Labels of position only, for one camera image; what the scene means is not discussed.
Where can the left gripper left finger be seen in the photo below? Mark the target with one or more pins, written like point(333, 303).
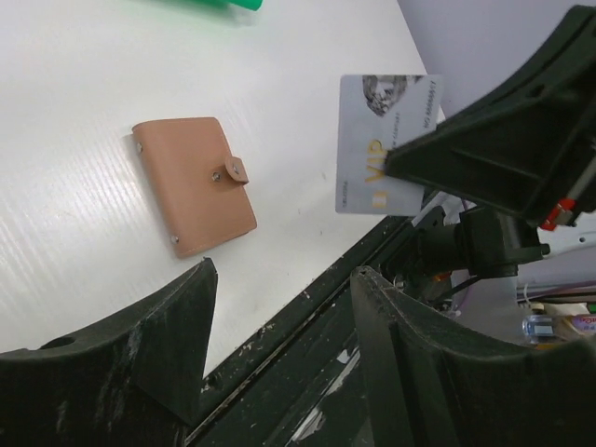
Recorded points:
point(131, 379)

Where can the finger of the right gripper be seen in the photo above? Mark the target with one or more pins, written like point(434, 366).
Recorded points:
point(527, 145)

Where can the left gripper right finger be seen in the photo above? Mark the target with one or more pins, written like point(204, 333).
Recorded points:
point(433, 382)

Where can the silver VIP credit card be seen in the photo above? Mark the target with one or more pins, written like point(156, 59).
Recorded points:
point(379, 113)

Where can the tan leather card holder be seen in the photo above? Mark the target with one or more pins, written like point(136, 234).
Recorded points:
point(198, 183)

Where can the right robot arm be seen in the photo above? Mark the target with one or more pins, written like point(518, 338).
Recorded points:
point(487, 242)

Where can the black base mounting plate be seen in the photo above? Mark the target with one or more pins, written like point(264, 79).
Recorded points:
point(296, 382)

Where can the plastic water bottle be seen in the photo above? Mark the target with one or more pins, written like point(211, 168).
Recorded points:
point(539, 328)

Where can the green plastic bin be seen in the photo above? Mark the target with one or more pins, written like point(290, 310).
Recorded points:
point(248, 5)

